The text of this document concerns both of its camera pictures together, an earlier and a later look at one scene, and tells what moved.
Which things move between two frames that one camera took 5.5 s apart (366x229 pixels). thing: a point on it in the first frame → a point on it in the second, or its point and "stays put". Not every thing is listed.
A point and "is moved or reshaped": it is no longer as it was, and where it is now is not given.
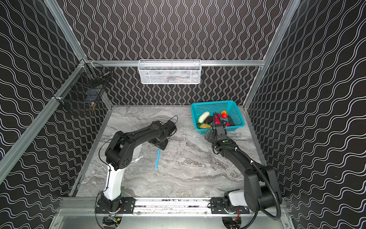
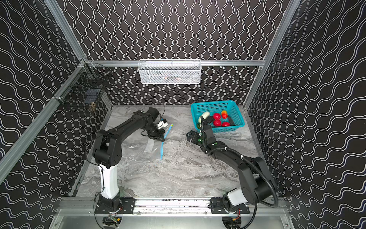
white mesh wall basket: (169, 71) stays put
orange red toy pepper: (224, 114) stays put
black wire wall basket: (86, 86) stays put
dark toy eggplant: (208, 120) stays put
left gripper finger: (163, 144) → (162, 137)
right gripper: (218, 126) → (197, 136)
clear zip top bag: (146, 156) is moved or reshaped
